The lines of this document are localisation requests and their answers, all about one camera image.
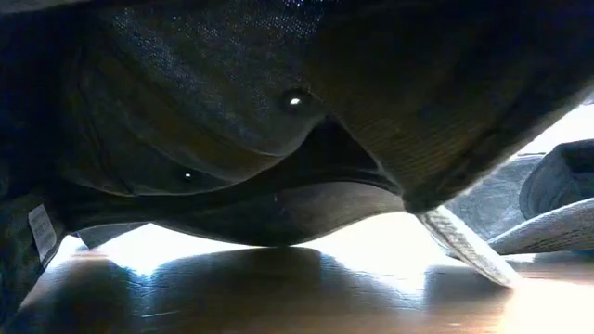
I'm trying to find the dark green cap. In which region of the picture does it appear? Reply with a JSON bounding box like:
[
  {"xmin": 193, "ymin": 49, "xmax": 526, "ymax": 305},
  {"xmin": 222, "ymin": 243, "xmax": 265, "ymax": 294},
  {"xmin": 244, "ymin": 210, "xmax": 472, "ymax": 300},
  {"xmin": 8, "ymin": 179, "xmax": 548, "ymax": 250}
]
[{"xmin": 0, "ymin": 0, "xmax": 594, "ymax": 326}]

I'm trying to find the black brimmed hat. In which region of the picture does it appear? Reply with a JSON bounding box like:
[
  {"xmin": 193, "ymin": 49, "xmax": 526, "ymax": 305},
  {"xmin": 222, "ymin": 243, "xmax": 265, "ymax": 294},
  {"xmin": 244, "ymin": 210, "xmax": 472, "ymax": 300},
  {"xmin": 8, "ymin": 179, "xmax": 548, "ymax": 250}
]
[{"xmin": 486, "ymin": 137, "xmax": 594, "ymax": 257}]

